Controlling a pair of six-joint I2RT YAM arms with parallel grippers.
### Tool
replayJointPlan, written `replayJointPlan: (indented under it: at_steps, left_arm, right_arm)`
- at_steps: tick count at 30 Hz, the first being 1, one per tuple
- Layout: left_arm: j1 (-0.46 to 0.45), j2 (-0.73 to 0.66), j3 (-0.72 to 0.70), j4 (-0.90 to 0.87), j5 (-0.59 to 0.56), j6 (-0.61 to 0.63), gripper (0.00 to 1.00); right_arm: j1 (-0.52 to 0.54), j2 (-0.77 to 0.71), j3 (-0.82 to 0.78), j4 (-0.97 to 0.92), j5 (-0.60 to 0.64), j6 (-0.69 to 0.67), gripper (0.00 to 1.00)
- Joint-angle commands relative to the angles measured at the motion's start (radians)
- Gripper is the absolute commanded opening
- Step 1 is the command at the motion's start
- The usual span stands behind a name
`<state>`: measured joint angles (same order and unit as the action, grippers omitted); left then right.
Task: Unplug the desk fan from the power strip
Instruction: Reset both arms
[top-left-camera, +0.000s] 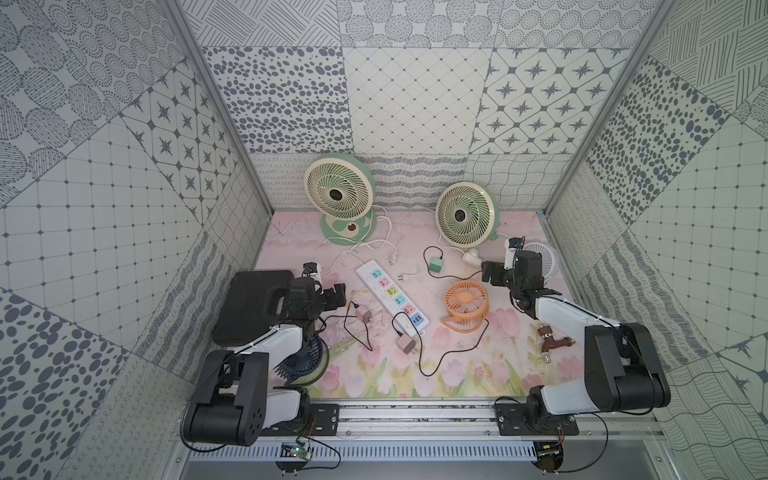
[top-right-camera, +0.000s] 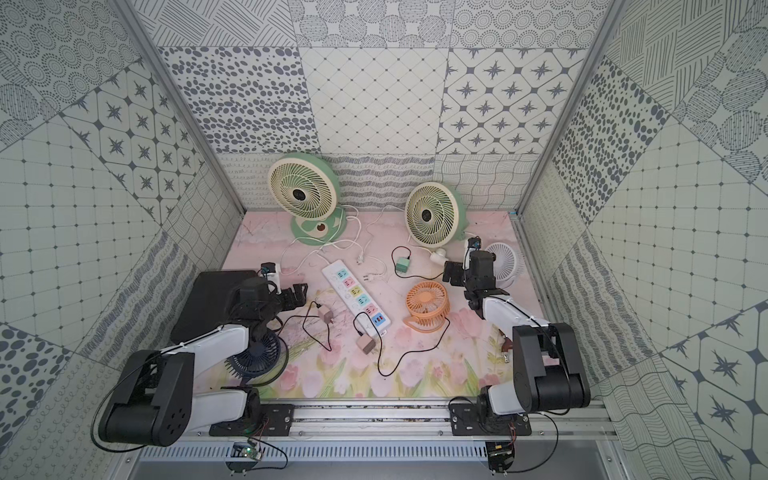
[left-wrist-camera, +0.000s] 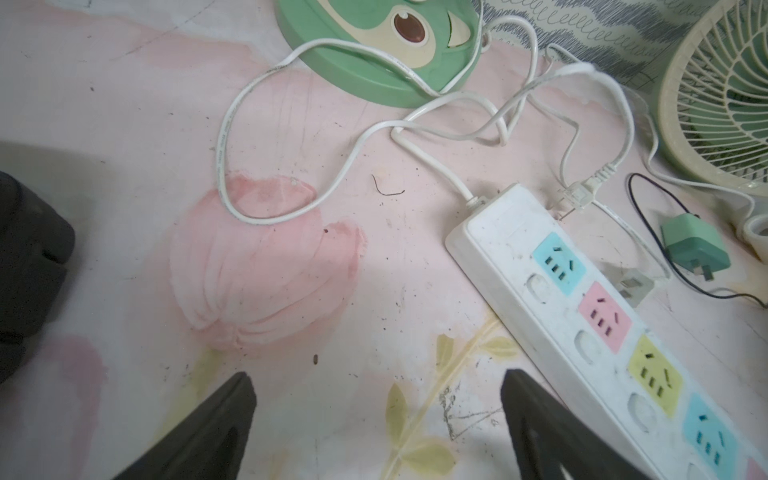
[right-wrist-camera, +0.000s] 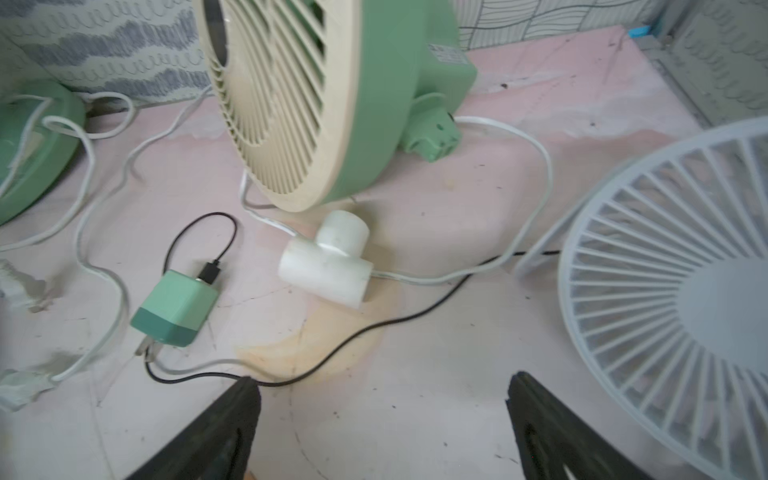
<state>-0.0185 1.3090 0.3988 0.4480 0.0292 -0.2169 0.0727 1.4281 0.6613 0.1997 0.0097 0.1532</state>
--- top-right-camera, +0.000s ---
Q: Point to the left green cream desk fan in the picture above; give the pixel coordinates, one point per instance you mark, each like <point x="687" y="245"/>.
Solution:
<point x="306" y="187"/>

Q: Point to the right green cream desk fan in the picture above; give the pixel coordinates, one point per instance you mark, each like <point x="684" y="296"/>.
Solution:
<point x="435" y="215"/>

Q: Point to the green USB adapter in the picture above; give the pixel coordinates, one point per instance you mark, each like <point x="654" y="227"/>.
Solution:
<point x="402" y="264"/>

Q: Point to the white power strip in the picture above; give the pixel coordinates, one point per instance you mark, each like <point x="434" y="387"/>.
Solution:
<point x="357" y="299"/>

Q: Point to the green cream desk fan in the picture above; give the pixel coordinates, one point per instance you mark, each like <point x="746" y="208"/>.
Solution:
<point x="306" y="187"/>
<point x="435" y="215"/>

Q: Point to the dark blue small fan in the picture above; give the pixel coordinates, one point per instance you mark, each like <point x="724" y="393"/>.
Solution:
<point x="262" y="363"/>

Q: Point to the orange small fan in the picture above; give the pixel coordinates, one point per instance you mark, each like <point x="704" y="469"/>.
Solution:
<point x="428" y="306"/>

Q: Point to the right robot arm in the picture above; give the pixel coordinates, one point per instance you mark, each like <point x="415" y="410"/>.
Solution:
<point x="548" y="373"/>

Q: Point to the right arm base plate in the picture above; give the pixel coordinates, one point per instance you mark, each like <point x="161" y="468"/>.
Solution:
<point x="468" y="419"/>

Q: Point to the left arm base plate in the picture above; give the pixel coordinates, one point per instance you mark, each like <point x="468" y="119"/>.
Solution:
<point x="270" y="420"/>

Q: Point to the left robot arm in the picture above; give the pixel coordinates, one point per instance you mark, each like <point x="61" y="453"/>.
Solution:
<point x="208" y="381"/>

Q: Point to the floral pink table mat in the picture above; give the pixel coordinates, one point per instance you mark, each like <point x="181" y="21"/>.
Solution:
<point x="324" y="361"/>

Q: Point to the pink USB adapter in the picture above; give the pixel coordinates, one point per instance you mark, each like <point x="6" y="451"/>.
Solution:
<point x="325" y="314"/>
<point x="366" y="343"/>

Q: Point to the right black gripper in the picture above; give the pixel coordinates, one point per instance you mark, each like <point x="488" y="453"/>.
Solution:
<point x="456" y="268"/>

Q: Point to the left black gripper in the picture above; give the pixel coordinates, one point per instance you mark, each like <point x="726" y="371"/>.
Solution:
<point x="287" y="297"/>

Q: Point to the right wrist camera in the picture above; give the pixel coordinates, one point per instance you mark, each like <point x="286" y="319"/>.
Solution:
<point x="473" y="243"/>

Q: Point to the small white fan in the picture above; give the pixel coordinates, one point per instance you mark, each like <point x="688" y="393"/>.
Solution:
<point x="507" y="264"/>

